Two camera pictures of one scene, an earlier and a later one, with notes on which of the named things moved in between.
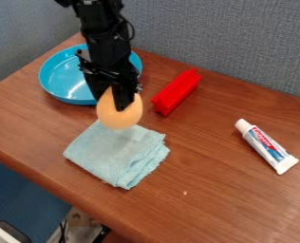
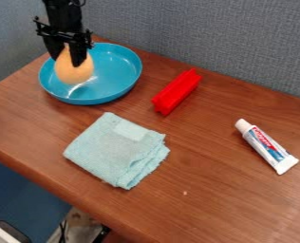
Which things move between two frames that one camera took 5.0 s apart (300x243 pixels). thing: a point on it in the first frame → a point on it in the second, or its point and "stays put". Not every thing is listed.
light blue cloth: (118, 155) stays put
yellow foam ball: (112, 118) → (70, 74)
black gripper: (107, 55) → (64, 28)
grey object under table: (79, 229) stays put
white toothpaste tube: (269, 151) stays put
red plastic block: (173, 94) stays put
